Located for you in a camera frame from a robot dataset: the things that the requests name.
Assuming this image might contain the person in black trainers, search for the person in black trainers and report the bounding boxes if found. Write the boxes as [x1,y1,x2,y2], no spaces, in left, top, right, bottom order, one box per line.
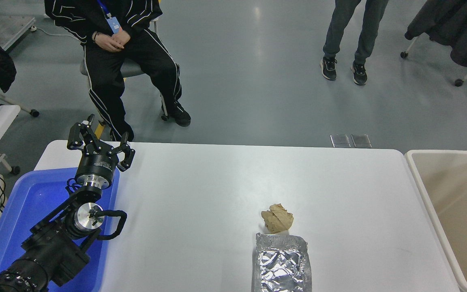
[321,0,389,86]

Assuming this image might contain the dark grey coat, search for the dark grey coat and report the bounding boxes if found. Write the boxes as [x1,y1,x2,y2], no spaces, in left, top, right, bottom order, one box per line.
[405,0,467,83]

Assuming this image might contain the ID badge on blue lanyard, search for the ID badge on blue lanyard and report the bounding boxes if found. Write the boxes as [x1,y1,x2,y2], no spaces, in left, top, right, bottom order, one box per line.
[97,0,120,34]

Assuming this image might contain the coat-draped chair with castors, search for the coat-draped chair with castors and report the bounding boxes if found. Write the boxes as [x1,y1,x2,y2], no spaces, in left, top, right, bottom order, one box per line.
[401,34,467,87]

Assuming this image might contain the blue plastic tray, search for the blue plastic tray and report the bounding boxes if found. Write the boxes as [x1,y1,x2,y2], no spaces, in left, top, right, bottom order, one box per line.
[0,167,120,292]

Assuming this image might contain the grey office chair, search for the grey office chair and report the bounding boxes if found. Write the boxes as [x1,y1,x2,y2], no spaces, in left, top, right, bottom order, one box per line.
[80,18,170,122]

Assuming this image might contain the person's right hand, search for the person's right hand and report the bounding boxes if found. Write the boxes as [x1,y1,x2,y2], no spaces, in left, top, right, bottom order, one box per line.
[97,34,124,52]

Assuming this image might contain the large pale dustbin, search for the large pale dustbin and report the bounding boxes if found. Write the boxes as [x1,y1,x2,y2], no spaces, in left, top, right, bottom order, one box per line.
[404,149,467,292]

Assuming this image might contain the aluminium frame platform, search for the aluminium frame platform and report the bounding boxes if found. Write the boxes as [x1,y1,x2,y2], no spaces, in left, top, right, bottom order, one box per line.
[0,16,37,51]

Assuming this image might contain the crumpled tan paper ball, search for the crumpled tan paper ball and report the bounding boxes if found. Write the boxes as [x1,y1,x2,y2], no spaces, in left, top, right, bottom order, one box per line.
[261,203,294,234]

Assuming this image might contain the person with ID badge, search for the person with ID badge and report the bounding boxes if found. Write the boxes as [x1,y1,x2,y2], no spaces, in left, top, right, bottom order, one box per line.
[44,0,191,142]

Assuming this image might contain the person's left hand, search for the person's left hand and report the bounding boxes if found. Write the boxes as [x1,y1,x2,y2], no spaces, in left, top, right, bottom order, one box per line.
[112,29,131,46]

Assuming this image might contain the silver foil tray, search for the silver foil tray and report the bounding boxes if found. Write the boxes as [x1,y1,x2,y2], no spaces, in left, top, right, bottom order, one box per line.
[252,233,312,292]

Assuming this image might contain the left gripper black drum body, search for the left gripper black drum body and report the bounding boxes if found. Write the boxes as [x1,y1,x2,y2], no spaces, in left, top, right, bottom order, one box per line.
[75,145,120,183]

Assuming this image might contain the metal floor plate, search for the metal floor plate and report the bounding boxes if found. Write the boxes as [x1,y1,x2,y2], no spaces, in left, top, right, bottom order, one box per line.
[330,134,351,148]
[351,134,372,148]

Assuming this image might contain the white-framed chair with castors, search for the white-framed chair with castors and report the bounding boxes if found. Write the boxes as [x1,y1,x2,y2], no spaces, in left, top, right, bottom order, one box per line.
[0,61,39,118]

